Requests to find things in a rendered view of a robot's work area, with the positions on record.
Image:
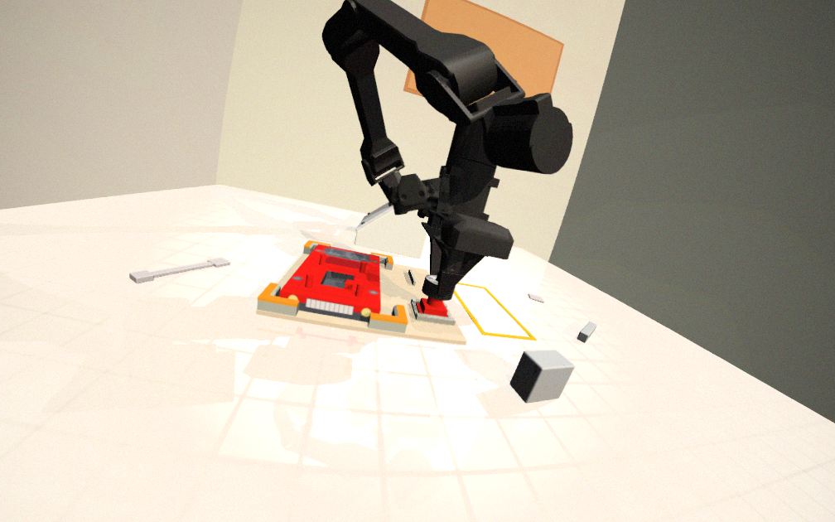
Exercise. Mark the yellow rectangular outline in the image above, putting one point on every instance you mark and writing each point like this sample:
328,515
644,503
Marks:
492,334

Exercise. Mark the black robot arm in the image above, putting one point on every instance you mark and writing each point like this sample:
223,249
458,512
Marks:
451,71

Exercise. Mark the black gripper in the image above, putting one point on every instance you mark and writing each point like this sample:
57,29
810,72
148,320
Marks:
460,239

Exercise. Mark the black wheel with grey hub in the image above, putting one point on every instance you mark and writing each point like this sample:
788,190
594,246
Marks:
429,288

